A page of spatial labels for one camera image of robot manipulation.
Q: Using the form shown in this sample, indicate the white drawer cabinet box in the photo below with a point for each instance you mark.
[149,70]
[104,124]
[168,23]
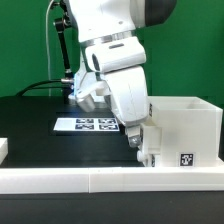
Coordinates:
[191,129]

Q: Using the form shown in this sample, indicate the white front fence wall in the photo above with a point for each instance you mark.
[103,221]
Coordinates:
[97,180]

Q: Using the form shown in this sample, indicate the white fence wall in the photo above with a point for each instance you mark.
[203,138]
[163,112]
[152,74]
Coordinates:
[219,162]
[3,149]
[97,180]

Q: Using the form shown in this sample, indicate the white left fence wall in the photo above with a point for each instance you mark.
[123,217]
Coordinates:
[3,149]

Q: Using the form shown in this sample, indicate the white front drawer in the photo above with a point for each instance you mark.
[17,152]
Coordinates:
[148,160]

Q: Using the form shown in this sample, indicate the white right fence wall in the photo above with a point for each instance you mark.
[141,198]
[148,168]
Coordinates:
[219,162]

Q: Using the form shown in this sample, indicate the white marker tag plate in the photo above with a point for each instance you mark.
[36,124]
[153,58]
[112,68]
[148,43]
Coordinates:
[86,124]

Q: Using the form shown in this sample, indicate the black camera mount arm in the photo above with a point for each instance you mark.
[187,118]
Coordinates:
[61,24]

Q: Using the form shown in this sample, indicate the white drawer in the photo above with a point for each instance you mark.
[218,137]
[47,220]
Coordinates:
[150,139]
[148,160]

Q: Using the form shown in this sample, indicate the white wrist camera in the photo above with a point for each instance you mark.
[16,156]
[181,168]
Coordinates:
[106,58]

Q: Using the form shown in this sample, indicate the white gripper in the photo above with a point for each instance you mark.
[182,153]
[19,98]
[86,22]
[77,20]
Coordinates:
[128,100]

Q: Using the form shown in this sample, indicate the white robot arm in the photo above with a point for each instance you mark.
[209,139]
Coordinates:
[106,31]

